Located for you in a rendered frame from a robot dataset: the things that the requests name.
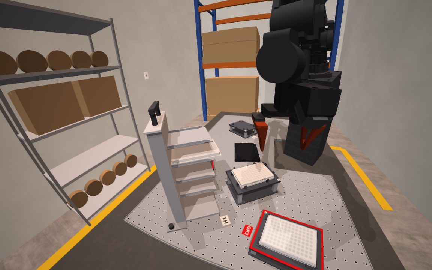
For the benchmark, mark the dark grey flat nest with red border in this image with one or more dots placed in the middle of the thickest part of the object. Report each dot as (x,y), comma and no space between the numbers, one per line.
(278,260)

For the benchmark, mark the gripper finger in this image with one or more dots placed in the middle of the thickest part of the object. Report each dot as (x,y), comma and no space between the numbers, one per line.
(261,128)
(314,133)

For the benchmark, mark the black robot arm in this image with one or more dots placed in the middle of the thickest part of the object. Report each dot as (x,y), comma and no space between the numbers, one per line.
(296,49)

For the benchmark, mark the cream well plate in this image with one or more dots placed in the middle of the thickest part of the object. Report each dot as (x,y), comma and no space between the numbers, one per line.
(252,175)

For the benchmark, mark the grey shelf rack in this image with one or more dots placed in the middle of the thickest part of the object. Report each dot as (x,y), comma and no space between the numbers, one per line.
(188,186)

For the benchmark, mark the white rectangular plate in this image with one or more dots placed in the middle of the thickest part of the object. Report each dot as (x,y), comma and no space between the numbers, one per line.
(195,152)

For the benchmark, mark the white microplate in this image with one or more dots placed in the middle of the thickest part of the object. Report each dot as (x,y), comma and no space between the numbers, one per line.
(290,239)

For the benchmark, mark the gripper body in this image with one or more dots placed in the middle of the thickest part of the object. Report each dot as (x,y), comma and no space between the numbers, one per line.
(268,110)

